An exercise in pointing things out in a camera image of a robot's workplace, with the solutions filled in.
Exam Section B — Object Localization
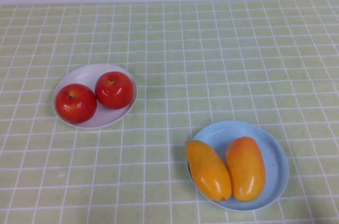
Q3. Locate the red apple short yellowish stem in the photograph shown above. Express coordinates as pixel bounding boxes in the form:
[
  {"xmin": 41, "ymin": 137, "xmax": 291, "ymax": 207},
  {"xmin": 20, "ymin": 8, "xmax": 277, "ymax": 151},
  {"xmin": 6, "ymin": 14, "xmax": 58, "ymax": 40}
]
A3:
[{"xmin": 94, "ymin": 71, "xmax": 135, "ymax": 110}]

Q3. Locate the yellow pointed mango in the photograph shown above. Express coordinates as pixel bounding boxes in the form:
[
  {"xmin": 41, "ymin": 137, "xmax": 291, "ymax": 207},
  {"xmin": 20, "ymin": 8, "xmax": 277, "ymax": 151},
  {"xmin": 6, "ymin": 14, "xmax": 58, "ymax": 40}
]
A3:
[{"xmin": 186, "ymin": 140, "xmax": 233, "ymax": 202}]

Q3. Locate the red apple long dark stem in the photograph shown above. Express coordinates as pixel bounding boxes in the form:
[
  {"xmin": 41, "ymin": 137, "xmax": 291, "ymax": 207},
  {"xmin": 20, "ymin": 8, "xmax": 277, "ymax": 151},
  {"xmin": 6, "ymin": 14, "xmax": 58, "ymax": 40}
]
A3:
[{"xmin": 55, "ymin": 83, "xmax": 98, "ymax": 124}]

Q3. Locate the orange rounded mango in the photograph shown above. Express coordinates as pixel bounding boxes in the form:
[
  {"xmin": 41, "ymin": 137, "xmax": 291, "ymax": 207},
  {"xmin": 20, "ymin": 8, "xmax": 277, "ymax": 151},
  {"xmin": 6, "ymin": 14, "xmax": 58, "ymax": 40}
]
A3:
[{"xmin": 225, "ymin": 136, "xmax": 266, "ymax": 203}]

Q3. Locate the white round plate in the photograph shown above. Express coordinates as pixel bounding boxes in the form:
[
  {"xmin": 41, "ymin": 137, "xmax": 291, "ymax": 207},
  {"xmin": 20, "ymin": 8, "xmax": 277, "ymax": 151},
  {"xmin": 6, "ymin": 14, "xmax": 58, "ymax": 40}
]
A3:
[{"xmin": 52, "ymin": 63, "xmax": 138, "ymax": 130}]

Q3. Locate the light blue round plate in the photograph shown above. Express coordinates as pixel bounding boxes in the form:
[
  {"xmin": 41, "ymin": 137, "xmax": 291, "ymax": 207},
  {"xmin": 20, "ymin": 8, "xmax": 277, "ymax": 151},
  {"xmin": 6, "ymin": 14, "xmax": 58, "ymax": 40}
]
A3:
[{"xmin": 186, "ymin": 120, "xmax": 289, "ymax": 212}]

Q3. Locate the green checked tablecloth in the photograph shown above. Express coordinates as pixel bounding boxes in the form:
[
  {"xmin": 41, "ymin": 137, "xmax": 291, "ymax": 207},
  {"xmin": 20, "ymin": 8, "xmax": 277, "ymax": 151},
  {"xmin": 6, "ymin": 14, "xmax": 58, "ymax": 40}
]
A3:
[{"xmin": 0, "ymin": 0, "xmax": 339, "ymax": 224}]

